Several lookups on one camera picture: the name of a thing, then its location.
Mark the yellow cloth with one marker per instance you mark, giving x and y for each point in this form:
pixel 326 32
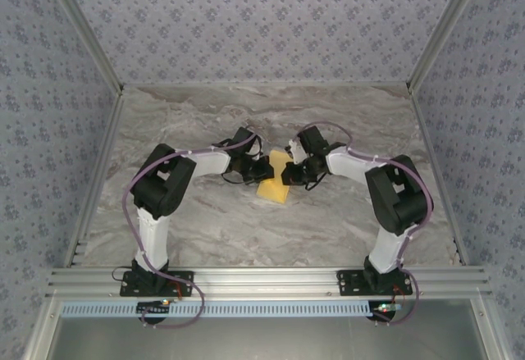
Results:
pixel 272 192

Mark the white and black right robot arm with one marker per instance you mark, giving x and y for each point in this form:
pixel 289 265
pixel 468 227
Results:
pixel 385 249

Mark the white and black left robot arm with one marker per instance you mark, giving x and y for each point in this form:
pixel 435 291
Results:
pixel 155 241

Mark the grey metal sheet panel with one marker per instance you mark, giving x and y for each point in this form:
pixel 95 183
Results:
pixel 266 339

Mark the small black controller board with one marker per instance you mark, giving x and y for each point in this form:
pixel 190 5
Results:
pixel 381 310
pixel 152 307

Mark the thin aluminium table rail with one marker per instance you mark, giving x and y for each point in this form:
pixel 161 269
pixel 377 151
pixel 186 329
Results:
pixel 266 85

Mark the wide aluminium frame beam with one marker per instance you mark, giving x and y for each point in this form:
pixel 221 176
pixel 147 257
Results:
pixel 266 282

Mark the aluminium table side rail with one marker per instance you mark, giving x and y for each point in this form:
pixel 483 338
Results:
pixel 96 179
pixel 425 130

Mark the slanted aluminium frame post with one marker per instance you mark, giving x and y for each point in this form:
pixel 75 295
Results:
pixel 82 32
pixel 447 28

